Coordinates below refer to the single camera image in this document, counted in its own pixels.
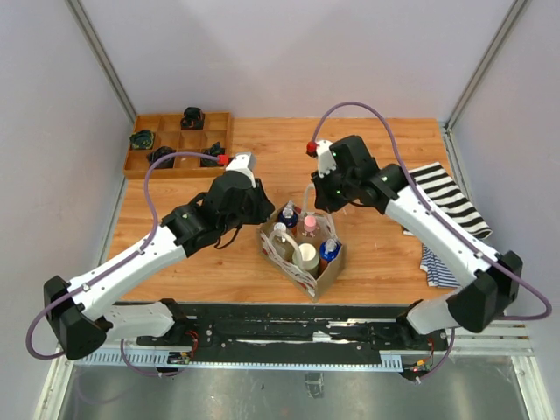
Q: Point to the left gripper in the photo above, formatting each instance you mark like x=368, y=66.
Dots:
x=259, y=204

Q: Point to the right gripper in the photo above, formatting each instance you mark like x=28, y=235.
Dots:
x=326, y=198

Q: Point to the pink cap bottle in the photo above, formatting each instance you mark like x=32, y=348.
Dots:
x=309, y=227

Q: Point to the watermelon print canvas bag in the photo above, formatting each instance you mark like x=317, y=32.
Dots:
x=312, y=287

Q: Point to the black white striped cloth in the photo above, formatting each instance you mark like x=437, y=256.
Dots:
x=442, y=189

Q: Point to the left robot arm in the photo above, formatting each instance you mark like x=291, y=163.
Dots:
x=82, y=312

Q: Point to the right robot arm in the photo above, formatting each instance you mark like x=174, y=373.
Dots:
x=486, y=288

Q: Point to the dark rolled sock right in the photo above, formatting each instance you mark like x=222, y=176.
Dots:
x=215, y=150

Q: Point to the white cap clear bottle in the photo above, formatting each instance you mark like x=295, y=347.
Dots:
x=282, y=241

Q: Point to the blue spray bottle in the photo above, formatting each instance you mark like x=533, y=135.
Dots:
x=328, y=251

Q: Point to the large cream lid bottle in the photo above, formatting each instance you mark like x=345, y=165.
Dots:
x=306, y=258

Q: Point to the dark rolled sock centre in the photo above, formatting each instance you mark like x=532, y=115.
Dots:
x=160, y=155

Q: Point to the dark rolled sock orange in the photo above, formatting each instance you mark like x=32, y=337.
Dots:
x=193, y=119

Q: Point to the dark rolled sock green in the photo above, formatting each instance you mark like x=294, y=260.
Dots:
x=142, y=140

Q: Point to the blue white striped cloth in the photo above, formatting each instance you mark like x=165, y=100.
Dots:
x=438, y=275

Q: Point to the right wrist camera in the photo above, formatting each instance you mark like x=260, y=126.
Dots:
x=325, y=159

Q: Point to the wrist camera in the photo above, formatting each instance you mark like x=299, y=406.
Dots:
x=244, y=163
x=325, y=159

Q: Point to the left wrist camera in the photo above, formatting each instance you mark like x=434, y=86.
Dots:
x=244, y=163

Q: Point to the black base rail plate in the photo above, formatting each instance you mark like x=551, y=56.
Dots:
x=293, y=334

